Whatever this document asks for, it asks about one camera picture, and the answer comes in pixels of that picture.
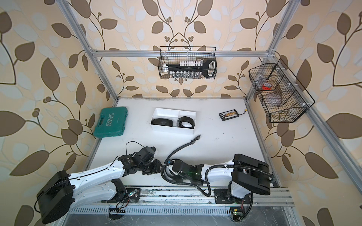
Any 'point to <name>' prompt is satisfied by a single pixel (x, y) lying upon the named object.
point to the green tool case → (111, 121)
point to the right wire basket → (283, 98)
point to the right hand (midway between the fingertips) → (172, 171)
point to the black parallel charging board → (228, 115)
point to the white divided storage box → (173, 121)
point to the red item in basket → (267, 86)
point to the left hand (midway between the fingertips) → (162, 168)
